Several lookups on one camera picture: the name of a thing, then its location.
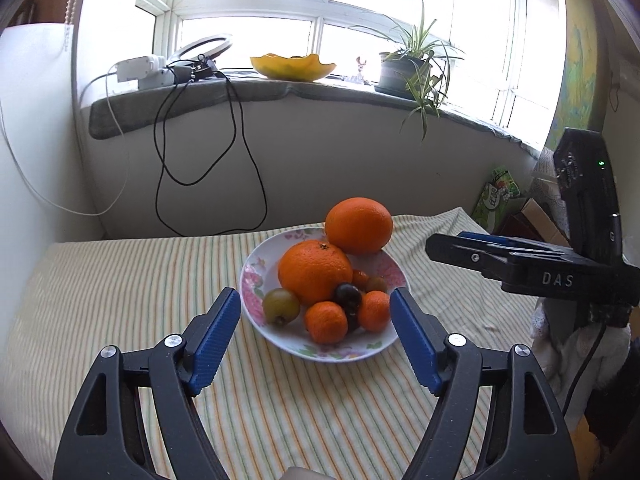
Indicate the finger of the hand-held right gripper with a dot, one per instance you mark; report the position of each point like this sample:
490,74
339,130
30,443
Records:
480,236
460,252

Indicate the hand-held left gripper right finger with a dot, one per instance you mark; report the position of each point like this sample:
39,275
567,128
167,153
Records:
415,340

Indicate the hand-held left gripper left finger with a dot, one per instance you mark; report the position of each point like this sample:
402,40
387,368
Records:
215,340

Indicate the small mandarin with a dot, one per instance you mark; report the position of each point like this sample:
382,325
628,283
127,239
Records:
374,311

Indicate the floral white plate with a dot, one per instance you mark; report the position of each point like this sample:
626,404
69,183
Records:
280,340

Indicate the brown round fruit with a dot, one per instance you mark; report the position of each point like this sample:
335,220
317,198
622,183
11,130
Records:
376,284

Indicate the green plum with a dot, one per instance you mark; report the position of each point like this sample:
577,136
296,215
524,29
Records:
281,305

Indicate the dark purple plum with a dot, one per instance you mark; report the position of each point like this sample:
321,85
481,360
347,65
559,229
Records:
348,296

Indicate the tiny tangerine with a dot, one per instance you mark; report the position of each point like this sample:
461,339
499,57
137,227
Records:
361,279

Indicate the medium mandarin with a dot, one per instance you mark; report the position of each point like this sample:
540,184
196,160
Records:
326,322

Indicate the smooth round orange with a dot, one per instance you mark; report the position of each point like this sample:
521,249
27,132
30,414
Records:
358,225

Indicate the large bumpy mandarin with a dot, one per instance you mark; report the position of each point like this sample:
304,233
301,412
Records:
315,270

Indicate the person's right hand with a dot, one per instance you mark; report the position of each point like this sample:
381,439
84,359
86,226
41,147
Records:
555,345

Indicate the green snack packet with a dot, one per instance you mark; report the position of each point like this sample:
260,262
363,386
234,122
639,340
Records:
495,200

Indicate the patterned white cloth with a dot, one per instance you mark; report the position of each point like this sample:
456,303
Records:
547,180

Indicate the brown cardboard box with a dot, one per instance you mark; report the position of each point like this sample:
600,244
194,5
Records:
537,227

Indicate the striped table cloth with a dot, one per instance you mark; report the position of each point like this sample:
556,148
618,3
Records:
150,285

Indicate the potted spider plant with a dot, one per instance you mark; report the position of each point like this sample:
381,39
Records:
400,72

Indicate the small white figurine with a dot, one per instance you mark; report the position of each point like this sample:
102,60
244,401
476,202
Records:
358,72

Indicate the grey window sill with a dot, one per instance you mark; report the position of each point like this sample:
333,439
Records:
310,91

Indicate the yellow wavy bowl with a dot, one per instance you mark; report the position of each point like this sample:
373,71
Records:
292,67

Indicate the black device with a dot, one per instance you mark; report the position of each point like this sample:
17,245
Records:
192,72

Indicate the white power adapter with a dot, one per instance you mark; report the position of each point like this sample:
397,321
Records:
137,67

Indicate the white cabinet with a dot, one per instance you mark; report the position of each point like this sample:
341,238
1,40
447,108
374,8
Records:
40,85

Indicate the yellow green wall map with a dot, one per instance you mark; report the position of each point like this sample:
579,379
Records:
580,60

